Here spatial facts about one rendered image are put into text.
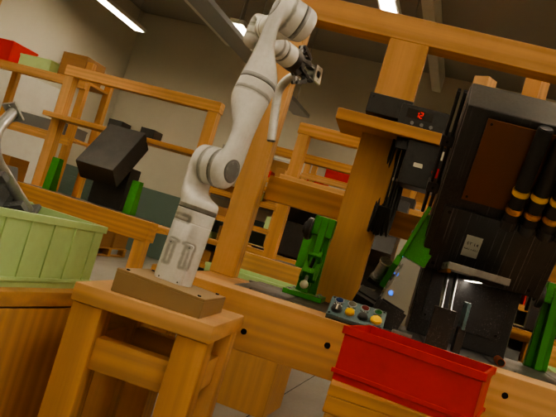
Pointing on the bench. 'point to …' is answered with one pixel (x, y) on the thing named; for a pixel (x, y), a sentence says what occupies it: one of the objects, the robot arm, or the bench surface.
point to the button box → (353, 314)
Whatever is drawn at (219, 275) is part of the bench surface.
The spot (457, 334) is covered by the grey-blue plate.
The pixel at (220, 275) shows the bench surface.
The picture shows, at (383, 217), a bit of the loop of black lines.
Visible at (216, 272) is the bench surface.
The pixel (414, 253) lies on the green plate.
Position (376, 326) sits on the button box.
